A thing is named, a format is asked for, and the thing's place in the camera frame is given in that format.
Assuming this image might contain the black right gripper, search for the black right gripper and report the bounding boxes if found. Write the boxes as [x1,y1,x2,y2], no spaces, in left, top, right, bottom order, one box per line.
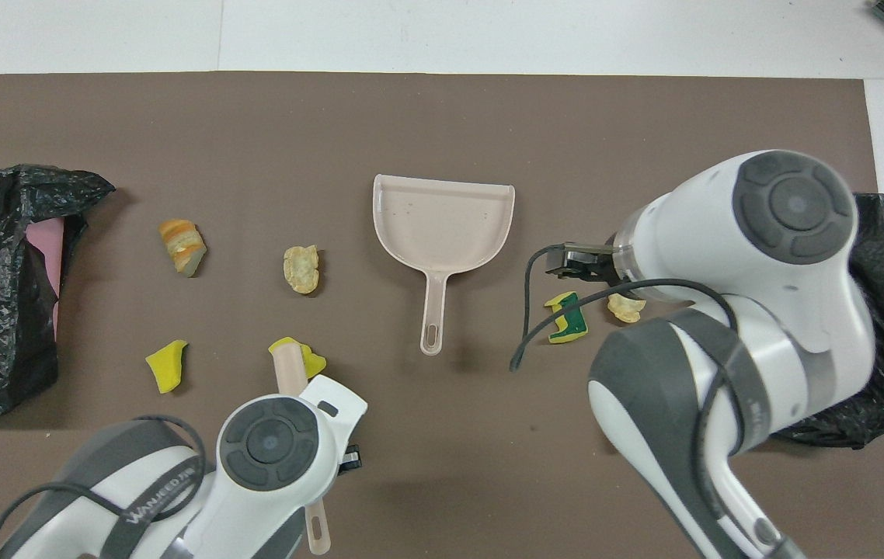
[545,242,620,285]

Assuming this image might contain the notched green yellow sponge piece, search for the notched green yellow sponge piece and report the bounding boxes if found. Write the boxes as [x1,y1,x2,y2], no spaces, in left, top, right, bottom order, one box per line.
[545,292,589,345]

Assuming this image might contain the yellow green sponge chunk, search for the yellow green sponge chunk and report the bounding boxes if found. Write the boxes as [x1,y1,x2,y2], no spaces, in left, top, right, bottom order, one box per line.
[269,337,327,380]

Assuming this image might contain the beige hand brush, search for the beige hand brush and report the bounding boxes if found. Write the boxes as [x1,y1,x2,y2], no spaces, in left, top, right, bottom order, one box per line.
[271,344,332,556]

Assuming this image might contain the beige plastic dustpan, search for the beige plastic dustpan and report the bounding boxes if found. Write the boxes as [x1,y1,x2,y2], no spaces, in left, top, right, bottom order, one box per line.
[373,174,516,356]

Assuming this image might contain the pale yellow sponge lump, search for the pale yellow sponge lump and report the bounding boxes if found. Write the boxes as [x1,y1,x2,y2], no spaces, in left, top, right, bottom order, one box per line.
[283,245,320,296]

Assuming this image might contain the yellow green sponge wedge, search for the yellow green sponge wedge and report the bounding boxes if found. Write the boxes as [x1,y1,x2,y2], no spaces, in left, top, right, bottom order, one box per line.
[145,340,189,394]

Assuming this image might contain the orange white striped sponge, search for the orange white striped sponge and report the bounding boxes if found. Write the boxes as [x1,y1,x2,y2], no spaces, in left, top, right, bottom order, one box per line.
[159,220,207,278]

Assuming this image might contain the pale yellow crumpled sponge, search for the pale yellow crumpled sponge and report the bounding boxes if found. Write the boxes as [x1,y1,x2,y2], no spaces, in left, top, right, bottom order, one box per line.
[607,293,647,324]

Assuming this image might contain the brown table mat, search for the brown table mat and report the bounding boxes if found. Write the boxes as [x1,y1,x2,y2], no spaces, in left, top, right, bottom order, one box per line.
[0,72,884,559]

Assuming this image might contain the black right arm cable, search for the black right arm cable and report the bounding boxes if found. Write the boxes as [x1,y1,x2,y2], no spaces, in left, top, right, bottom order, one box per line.
[510,244,740,467]

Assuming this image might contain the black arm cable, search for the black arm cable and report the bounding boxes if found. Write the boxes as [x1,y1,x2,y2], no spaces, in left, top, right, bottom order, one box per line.
[0,415,206,559]
[510,244,740,467]

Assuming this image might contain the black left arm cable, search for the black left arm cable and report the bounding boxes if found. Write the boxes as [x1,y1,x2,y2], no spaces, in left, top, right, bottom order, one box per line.
[0,415,206,559]

